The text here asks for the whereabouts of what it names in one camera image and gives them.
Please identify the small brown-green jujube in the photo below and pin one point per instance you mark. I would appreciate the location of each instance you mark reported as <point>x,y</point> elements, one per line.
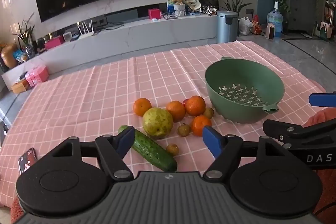
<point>172,149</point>
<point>208,112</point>
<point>183,130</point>

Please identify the golden vase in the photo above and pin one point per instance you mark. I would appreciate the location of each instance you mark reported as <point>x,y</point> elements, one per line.
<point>9,56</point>

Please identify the long-leaved potted plant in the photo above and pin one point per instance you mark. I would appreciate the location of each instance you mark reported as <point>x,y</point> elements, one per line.
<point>233,2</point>

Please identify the small dark red packet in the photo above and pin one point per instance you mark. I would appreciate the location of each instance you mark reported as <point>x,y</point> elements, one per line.
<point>27,161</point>

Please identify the red box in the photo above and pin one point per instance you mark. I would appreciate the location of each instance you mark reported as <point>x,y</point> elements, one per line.
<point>154,14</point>

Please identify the black and white toy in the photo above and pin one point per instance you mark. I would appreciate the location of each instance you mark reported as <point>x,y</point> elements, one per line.
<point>209,10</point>

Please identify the magenta box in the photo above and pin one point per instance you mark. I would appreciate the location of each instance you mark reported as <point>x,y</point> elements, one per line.
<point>53,43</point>

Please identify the long grey television console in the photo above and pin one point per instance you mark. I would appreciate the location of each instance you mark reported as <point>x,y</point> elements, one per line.
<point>144,32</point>

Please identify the grey drawer cabinet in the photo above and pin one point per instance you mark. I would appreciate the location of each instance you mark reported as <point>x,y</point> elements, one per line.
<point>302,8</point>

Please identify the white plastic bag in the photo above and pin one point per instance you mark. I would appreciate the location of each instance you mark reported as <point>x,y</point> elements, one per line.
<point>245,26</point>

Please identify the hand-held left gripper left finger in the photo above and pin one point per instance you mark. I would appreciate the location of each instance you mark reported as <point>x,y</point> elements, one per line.
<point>126,140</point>

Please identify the pink gift boxes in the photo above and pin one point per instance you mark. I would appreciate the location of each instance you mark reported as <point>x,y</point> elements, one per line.
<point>38,75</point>

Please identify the small pink-white heater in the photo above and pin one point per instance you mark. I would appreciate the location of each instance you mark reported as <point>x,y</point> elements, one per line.
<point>270,31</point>

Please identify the white router with antennas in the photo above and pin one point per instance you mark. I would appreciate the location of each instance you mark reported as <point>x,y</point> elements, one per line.
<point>86,33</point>

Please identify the yellow-green guava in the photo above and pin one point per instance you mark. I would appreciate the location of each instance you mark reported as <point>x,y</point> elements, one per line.
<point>158,123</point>

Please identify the green paper bag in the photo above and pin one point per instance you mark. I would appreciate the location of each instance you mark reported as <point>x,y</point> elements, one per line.
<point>325,31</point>

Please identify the orange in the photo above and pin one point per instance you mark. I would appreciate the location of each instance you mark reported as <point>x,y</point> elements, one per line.
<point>195,106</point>
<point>142,106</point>
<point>176,110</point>
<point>201,125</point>

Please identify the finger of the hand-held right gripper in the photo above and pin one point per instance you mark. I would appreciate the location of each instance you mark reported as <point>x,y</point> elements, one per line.
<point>275,128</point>
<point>321,100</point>

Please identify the blue-grey pedal trash can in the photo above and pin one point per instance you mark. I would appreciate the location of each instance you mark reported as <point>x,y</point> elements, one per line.
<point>227,27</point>

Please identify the small red tomato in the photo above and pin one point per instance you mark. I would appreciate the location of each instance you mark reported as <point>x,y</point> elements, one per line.
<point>185,102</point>

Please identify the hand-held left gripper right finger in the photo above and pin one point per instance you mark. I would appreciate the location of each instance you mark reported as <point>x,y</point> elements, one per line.
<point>212,141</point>

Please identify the orange cardboard box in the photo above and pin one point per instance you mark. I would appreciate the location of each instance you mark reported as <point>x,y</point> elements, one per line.
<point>19,87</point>

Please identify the slender potted plant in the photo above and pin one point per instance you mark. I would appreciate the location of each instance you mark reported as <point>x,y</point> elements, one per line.
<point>25,37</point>

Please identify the green plastic colander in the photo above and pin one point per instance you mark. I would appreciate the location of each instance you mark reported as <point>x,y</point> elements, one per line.
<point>244,77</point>

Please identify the green cucumber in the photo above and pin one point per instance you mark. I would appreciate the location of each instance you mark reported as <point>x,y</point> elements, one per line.
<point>155,153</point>

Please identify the pink checkered tablecloth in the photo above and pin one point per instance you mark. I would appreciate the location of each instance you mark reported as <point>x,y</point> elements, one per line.
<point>105,95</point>

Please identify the red gift bag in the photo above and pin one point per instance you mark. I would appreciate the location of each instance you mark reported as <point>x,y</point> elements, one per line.
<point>256,27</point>

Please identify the large blue water bottle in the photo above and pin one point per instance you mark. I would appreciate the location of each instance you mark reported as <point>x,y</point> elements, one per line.
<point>274,20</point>

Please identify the teddy bear bouquet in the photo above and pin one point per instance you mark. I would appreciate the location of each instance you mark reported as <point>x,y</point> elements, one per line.
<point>179,5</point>

